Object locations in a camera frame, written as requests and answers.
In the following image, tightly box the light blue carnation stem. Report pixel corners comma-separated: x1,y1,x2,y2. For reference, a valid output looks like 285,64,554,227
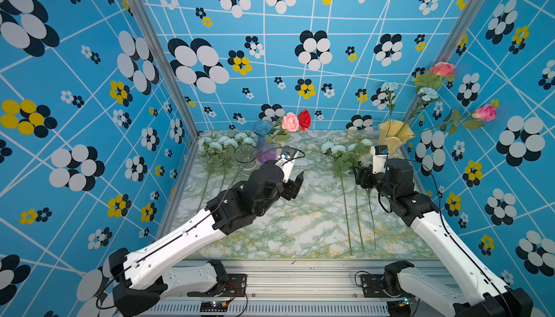
366,188,377,251

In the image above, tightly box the blue purple ribbed glass vase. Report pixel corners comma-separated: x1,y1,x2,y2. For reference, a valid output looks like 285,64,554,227
252,120,278,164

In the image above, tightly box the yellow ceramic vase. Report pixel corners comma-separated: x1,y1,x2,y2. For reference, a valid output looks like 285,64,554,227
379,120,416,155

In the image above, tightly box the clear glass vase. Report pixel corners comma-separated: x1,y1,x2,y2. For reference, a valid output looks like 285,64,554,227
234,144,258,178

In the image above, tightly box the pink rose stem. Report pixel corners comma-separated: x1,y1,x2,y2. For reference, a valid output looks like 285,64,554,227
264,113,300,143

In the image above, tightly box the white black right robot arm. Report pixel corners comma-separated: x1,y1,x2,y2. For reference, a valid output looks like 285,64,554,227
353,157,533,316

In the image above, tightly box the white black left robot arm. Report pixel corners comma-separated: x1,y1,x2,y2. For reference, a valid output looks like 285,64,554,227
108,160,304,316

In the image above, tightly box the red rose stem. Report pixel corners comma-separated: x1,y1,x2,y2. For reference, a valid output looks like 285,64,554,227
297,110,312,131

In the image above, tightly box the mixed flower bouquet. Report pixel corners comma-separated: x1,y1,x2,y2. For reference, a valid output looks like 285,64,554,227
402,61,497,135

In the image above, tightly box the right circuit board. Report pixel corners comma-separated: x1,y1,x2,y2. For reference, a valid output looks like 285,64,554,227
387,300,412,317

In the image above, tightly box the circuit board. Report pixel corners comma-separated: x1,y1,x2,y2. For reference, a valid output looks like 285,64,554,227
199,301,229,314
387,300,412,317

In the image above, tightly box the left circuit board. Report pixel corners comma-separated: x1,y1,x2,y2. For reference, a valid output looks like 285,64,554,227
199,301,229,314

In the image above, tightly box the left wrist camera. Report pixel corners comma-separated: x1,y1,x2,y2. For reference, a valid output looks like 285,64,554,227
276,146,299,183

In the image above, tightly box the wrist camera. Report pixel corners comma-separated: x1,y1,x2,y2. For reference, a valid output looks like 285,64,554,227
372,145,389,174
276,146,299,183

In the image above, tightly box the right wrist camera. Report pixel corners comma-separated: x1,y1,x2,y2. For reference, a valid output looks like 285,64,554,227
372,145,389,174

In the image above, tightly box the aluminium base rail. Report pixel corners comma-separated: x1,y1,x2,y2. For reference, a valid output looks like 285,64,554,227
116,258,495,317

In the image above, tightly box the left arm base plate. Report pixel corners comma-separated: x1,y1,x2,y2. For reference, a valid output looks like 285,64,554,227
187,274,248,298

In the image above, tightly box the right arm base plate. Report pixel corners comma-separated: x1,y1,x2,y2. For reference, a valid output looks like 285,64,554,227
356,272,401,298

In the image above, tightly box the right aluminium corner post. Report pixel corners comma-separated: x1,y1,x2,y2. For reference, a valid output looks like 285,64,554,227
434,0,486,63

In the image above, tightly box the aluminium corner post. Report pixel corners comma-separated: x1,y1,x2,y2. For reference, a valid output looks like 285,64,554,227
434,0,486,63
128,0,199,142

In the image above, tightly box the left aluminium corner post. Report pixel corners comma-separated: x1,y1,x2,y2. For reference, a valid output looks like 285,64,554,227
128,0,199,142

